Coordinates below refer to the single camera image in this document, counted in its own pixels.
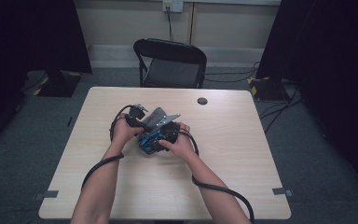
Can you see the person's left hand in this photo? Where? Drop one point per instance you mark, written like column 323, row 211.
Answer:
column 122, row 133

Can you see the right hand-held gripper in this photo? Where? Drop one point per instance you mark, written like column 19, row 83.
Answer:
column 169, row 132

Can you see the black folding chair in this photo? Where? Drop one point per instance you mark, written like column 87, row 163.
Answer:
column 171, row 63

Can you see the dark curtain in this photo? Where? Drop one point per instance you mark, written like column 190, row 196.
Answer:
column 332, row 77
column 18, row 62

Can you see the blue toy car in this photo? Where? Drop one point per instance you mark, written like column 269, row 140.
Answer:
column 150, row 141

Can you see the black stand base striped tape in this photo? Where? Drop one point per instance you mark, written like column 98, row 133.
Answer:
column 57, row 85
column 265, row 88

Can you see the grey cloth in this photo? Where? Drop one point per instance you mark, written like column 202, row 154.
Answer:
column 155, row 117

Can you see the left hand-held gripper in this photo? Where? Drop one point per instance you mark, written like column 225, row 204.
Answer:
column 136, row 114

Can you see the person's right hand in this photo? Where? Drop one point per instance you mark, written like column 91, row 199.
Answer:
column 181, row 146

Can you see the white wall socket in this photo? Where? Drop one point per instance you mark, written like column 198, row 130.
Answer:
column 173, row 5

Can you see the grey tape strip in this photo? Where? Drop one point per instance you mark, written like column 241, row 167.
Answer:
column 282, row 191
column 47, row 195

